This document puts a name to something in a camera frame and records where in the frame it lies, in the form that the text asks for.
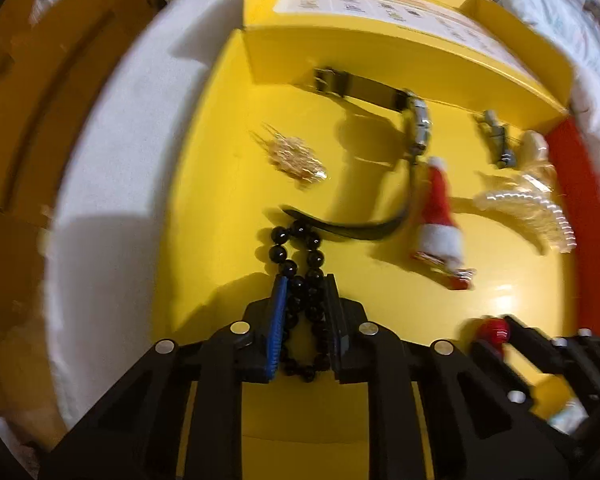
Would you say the wristwatch with dark strap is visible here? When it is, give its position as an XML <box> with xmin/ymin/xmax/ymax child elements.
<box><xmin>280</xmin><ymin>67</ymin><xmax>433</xmax><ymax>243</ymax></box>

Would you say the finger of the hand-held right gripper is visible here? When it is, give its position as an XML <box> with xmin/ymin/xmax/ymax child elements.
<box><xmin>502</xmin><ymin>314</ymin><xmax>600</xmax><ymax>406</ymax></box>
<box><xmin>471</xmin><ymin>337</ymin><xmax>528</xmax><ymax>403</ymax></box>

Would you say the light blue figure clip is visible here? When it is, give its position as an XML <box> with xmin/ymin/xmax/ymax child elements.
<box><xmin>477</xmin><ymin>109</ymin><xmax>518</xmax><ymax>170</ymax></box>

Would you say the red santa hat clip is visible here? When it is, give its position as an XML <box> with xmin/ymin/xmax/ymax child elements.
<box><xmin>412</xmin><ymin>156</ymin><xmax>477</xmax><ymax>291</ymax></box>

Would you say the black bead bracelet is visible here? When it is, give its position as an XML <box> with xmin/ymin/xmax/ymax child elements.
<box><xmin>257</xmin><ymin>219</ymin><xmax>341</xmax><ymax>383</ymax></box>

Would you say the red bead hairpin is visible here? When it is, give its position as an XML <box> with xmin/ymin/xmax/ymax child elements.
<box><xmin>479</xmin><ymin>316</ymin><xmax>511</xmax><ymax>346</ymax></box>

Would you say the yellow cardboard box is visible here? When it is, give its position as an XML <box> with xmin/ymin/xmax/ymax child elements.
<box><xmin>152</xmin><ymin>0</ymin><xmax>600</xmax><ymax>480</ymax></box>

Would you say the white seashell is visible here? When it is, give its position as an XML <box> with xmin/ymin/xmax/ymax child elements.
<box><xmin>520</xmin><ymin>130</ymin><xmax>551</xmax><ymax>166</ymax></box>

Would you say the pearl hair claw clip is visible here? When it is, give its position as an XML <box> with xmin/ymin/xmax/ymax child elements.
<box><xmin>475</xmin><ymin>162</ymin><xmax>578</xmax><ymax>256</ymax></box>

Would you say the wooden wardrobe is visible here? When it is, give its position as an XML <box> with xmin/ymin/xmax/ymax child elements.
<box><xmin>0</xmin><ymin>0</ymin><xmax>171</xmax><ymax>411</ymax></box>

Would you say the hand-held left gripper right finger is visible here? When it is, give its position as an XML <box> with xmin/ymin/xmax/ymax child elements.
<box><xmin>325</xmin><ymin>274</ymin><xmax>581</xmax><ymax>480</ymax></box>

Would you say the white cloth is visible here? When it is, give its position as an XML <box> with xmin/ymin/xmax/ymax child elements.
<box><xmin>42</xmin><ymin>0</ymin><xmax>248</xmax><ymax>441</ymax></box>

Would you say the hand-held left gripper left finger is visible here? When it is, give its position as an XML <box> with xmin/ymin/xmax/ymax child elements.
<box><xmin>40</xmin><ymin>275</ymin><xmax>291</xmax><ymax>480</ymax></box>

